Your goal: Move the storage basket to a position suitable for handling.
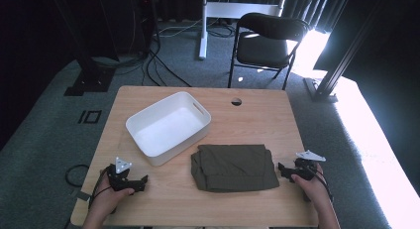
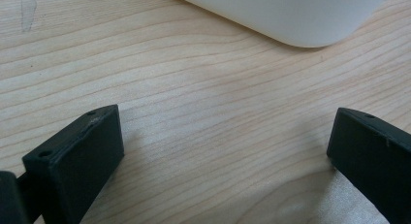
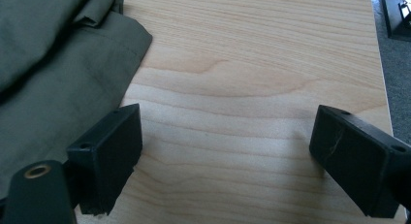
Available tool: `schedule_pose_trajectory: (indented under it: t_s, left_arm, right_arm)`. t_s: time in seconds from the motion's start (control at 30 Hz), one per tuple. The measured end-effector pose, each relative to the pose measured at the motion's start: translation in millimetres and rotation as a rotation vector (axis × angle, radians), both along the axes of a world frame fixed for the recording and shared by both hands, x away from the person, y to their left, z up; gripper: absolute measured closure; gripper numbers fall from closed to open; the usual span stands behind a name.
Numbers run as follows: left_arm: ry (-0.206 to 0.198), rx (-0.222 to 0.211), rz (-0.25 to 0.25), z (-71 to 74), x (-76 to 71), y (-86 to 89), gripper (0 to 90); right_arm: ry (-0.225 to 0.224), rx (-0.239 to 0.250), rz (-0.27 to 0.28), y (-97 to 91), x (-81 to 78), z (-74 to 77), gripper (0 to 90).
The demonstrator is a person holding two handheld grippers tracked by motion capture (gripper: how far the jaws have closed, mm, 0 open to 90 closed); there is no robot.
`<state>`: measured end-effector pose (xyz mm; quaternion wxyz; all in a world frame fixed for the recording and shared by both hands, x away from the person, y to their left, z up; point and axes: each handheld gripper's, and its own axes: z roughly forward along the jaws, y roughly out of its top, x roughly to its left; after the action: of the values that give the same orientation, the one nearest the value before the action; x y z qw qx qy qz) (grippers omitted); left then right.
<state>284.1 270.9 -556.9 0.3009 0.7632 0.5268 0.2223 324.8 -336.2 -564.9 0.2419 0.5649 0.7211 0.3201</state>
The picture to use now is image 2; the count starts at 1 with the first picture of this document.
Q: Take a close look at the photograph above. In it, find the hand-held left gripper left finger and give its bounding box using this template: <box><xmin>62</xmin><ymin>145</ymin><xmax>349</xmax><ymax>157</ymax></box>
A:
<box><xmin>21</xmin><ymin>104</ymin><xmax>126</xmax><ymax>224</ymax></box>

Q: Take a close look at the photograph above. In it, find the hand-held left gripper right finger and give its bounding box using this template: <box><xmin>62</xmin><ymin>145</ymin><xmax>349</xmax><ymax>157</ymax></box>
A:
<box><xmin>326</xmin><ymin>107</ymin><xmax>411</xmax><ymax>224</ymax></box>

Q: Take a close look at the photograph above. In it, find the white plastic bin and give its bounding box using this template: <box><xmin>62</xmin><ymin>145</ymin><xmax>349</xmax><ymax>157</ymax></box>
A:
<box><xmin>164</xmin><ymin>0</ymin><xmax>395</xmax><ymax>49</ymax></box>

